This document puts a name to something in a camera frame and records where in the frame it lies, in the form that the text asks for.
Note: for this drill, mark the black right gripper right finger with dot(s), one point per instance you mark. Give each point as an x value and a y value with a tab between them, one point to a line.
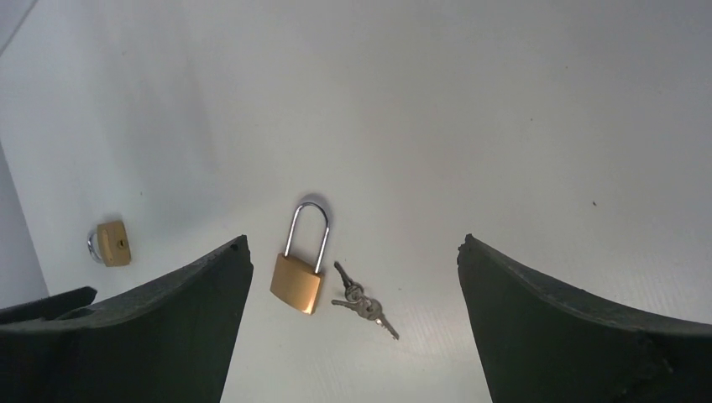
540	339

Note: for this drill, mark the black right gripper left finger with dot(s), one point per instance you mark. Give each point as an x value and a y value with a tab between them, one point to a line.
168	340

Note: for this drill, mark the long shackle brass padlock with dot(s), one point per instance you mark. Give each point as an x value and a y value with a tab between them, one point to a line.
295	282

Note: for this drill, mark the silver key bunch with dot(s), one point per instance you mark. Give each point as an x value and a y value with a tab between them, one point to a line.
366	307

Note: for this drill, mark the short shackle brass padlock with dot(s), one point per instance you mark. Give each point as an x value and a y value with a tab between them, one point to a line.
108	244

